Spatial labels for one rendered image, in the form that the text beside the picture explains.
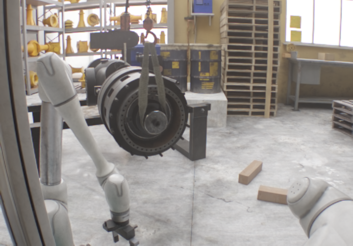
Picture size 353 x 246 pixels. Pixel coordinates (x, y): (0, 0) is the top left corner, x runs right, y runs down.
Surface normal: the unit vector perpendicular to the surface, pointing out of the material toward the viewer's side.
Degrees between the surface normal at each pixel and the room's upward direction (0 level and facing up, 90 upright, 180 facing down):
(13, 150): 90
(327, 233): 43
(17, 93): 90
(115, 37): 90
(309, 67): 90
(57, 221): 70
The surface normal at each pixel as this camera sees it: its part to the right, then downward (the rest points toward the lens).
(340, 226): -0.64, -0.75
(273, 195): -0.44, 0.22
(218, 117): -0.08, 0.26
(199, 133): 0.46, 0.22
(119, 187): 0.44, 0.00
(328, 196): -0.33, -0.88
